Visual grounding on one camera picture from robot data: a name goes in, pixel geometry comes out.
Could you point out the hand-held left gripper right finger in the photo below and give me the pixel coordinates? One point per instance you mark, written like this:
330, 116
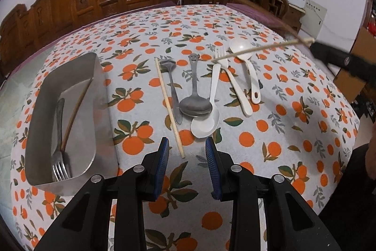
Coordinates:
212, 168

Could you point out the metal tray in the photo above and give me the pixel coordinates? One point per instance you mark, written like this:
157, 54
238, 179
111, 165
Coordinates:
44, 127

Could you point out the brown wooden chopstick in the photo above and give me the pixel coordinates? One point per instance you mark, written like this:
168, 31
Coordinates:
75, 117

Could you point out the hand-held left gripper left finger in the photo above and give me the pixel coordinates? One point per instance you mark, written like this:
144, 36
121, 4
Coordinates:
164, 162

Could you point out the white box with blue label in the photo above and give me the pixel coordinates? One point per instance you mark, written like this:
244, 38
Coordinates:
296, 0

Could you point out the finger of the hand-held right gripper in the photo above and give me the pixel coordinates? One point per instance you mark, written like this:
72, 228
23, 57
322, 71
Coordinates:
343, 58

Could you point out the white plastic fork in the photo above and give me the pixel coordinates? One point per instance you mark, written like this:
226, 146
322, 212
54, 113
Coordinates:
239, 92

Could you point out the light wooden chopstick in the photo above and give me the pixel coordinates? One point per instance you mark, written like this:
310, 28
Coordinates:
264, 48
169, 107

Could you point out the person's dark clothing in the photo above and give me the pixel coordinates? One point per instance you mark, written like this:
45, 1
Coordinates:
364, 168

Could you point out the orange print tablecloth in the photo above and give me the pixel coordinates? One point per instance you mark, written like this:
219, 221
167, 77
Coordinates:
264, 151

